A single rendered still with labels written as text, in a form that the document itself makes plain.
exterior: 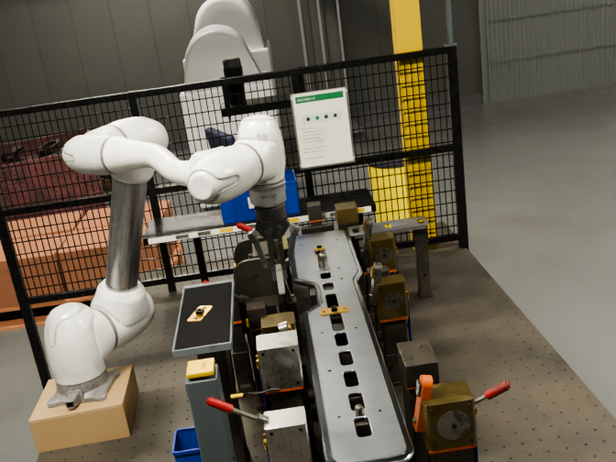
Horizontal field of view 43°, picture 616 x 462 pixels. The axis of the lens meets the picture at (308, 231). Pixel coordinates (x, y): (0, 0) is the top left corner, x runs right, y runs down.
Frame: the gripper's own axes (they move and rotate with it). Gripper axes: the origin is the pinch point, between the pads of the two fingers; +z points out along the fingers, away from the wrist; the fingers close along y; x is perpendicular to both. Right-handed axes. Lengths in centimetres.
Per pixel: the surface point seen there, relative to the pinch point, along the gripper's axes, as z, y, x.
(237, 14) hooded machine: -18, 4, 542
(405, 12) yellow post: -46, 64, 127
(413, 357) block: 19.4, 29.2, -14.5
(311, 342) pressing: 22.6, 6.0, 6.7
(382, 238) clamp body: 19, 37, 62
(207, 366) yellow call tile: 6.9, -18.9, -25.0
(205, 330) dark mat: 7.1, -19.6, -7.4
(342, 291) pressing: 23.1, 18.7, 36.0
